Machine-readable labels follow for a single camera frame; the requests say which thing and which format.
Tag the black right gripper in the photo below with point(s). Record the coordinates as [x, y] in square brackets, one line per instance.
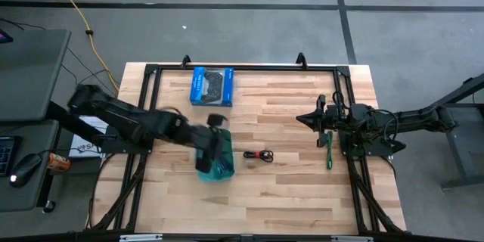
[322, 138]

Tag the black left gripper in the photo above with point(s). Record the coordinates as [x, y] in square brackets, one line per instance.
[208, 143]

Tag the teal plastic bin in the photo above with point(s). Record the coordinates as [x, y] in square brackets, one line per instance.
[228, 143]

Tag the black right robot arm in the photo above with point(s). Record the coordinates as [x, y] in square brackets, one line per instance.
[416, 117]

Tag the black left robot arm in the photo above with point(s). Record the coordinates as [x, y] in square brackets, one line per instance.
[125, 117]

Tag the blue game controller box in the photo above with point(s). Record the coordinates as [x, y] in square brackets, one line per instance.
[196, 87]

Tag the white printed paper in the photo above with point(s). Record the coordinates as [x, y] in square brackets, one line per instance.
[81, 147]

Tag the orange snack packet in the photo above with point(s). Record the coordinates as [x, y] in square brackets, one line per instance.
[58, 162]

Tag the black desk foot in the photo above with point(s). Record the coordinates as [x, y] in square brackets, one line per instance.
[49, 206]

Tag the black computer mouse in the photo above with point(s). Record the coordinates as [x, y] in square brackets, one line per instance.
[24, 168]

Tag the grey desk top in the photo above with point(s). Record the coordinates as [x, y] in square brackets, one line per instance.
[34, 75]

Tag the dark desk shelf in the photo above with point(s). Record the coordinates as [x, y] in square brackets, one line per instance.
[22, 200]

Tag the black backlit keyboard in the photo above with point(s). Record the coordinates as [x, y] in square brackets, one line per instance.
[7, 155]

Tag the small device with red light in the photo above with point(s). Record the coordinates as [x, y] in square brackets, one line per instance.
[4, 37]

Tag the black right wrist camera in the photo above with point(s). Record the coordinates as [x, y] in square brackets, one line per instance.
[332, 112]

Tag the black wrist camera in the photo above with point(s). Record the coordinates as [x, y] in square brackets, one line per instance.
[332, 112]
[216, 119]

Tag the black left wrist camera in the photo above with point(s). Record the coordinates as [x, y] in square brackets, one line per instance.
[216, 119]

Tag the black metal table frame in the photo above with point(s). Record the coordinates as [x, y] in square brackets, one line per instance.
[246, 68]

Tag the silver metal bracket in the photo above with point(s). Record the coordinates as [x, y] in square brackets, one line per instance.
[140, 238]
[351, 239]

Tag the black side table frame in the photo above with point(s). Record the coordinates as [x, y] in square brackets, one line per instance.
[452, 147]

